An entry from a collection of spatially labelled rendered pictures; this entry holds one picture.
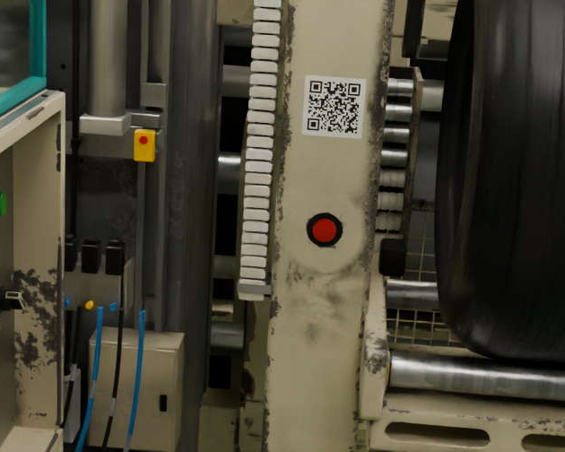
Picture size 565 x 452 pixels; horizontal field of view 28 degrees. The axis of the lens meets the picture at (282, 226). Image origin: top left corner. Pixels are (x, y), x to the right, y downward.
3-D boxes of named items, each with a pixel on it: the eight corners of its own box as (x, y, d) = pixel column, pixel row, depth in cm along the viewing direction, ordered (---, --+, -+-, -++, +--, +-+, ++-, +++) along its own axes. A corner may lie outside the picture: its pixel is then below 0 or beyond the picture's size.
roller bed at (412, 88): (287, 250, 186) (298, 72, 178) (292, 225, 201) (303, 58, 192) (406, 260, 185) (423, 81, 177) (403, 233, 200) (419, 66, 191)
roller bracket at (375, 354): (358, 421, 139) (365, 348, 136) (360, 308, 177) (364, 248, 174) (385, 424, 139) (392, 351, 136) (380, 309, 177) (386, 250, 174)
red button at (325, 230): (311, 241, 144) (313, 219, 143) (312, 237, 146) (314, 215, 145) (334, 243, 144) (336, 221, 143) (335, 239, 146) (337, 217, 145)
